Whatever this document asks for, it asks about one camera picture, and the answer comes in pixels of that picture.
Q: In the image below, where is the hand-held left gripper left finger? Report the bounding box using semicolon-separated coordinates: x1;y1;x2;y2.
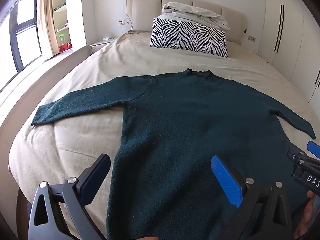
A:
28;153;112;240

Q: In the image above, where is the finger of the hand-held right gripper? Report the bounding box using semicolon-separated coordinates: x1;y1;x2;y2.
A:
287;147;308;165
306;141;320;160

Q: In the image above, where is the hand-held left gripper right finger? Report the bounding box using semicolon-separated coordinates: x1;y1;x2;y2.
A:
211;155;293;240

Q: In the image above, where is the dark green knit sweater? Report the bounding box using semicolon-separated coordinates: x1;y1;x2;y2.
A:
31;68;317;240

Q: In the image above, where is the person's right hand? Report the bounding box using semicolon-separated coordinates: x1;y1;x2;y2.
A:
294;190;320;239

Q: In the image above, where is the beige bed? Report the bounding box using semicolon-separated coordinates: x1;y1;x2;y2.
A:
0;29;320;240

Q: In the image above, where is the white wardrobe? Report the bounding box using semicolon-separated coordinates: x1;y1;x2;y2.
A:
257;0;320;105

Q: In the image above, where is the white nightstand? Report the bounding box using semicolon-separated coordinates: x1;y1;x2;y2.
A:
90;37;117;54

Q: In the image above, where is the zebra print pillow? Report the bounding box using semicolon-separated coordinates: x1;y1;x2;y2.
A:
149;17;229;58

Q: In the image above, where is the black framed window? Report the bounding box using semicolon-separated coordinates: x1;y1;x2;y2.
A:
9;0;43;74

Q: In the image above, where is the beige curtain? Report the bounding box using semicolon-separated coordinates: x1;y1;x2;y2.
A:
37;0;59;58

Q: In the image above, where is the white folded duvet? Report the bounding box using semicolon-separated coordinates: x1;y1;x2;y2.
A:
160;2;231;31

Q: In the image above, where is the beige padded headboard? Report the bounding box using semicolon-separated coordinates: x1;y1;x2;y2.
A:
126;0;247;46

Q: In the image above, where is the black wardrobe handle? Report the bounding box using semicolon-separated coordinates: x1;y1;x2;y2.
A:
276;5;285;53
274;4;283;52

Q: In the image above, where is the white wall shelf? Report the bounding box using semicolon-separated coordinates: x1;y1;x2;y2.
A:
52;0;74;54

